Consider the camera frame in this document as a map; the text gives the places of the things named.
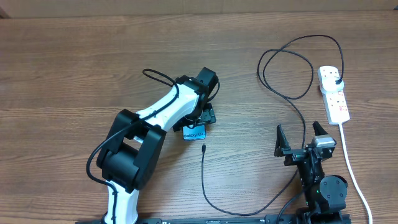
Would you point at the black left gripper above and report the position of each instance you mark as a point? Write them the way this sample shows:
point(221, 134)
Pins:
point(207, 114)

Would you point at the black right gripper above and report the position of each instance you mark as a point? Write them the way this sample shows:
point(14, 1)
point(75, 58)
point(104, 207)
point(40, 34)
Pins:
point(293, 155)

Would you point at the Samsung Galaxy smartphone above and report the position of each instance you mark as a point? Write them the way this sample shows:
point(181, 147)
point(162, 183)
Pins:
point(191, 133)

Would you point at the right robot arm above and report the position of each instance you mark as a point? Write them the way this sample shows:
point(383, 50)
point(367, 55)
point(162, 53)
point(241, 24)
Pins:
point(324, 194)

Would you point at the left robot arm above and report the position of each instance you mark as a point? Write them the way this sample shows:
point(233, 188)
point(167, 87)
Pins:
point(126, 160)

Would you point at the white charger plug adapter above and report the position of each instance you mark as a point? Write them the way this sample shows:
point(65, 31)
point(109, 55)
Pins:
point(331, 84)

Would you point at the white power strip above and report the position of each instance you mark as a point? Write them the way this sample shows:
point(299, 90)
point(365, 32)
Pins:
point(335, 103)

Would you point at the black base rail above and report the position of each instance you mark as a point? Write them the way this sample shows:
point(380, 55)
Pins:
point(268, 219)

